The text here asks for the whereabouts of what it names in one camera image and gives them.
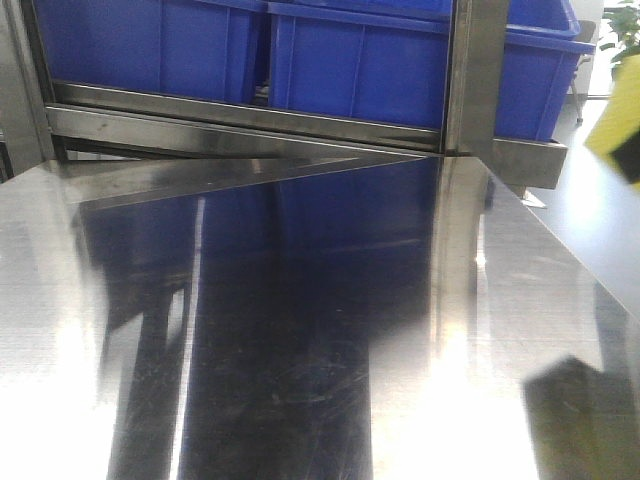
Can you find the yellow foam block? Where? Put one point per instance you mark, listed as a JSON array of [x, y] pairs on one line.
[[620, 118]]

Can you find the green potted plant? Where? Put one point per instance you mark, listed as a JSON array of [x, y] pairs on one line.
[[622, 38]]

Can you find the blue plastic bin left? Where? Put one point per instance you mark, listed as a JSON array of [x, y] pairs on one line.
[[198, 49]]

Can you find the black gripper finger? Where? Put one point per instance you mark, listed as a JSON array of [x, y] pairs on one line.
[[627, 159]]

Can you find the blue plastic bin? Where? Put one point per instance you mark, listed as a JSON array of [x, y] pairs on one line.
[[541, 53], [198, 49], [359, 65]]

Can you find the blue plastic bin right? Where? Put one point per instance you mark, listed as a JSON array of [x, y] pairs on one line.
[[541, 53]]

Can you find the blue plastic bin middle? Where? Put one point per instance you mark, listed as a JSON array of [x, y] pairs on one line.
[[359, 65]]

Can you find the stainless steel shelf rack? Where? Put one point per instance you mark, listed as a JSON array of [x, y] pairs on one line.
[[41, 119]]

